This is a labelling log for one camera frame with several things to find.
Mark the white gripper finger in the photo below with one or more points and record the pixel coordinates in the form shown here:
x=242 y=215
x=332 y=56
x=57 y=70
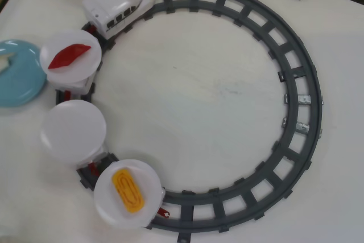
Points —
x=3 y=66
x=4 y=55

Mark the blue round dish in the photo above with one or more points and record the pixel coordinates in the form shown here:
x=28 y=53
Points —
x=20 y=83

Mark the red tuna toy sushi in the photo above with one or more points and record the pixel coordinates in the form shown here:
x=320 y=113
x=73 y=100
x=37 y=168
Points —
x=68 y=56

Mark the white round plate, red sushi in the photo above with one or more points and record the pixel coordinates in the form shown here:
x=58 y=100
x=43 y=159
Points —
x=71 y=73

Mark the white wagon under red sushi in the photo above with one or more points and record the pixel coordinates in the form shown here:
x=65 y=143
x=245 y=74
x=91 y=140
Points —
x=79 y=86

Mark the white round plate, orange sushi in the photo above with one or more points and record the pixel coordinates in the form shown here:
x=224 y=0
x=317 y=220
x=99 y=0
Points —
x=72 y=132

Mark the white Shinkansen toy locomotive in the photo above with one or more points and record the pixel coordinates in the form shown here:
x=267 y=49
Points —
x=113 y=4

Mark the white round plate, egg sushi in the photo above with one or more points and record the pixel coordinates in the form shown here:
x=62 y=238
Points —
x=108 y=203

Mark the yellow egg toy sushi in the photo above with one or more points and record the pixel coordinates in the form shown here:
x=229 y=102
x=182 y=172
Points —
x=128 y=191

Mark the white wagon under egg sushi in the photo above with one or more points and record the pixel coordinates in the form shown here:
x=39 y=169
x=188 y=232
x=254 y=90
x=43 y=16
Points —
x=160 y=197

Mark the red plastic train coupler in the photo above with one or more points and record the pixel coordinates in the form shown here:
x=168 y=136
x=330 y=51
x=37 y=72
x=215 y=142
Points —
x=67 y=95
x=91 y=29
x=162 y=213

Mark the silver foil tape strip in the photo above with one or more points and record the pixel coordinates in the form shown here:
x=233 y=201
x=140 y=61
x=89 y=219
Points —
x=302 y=127
x=303 y=99

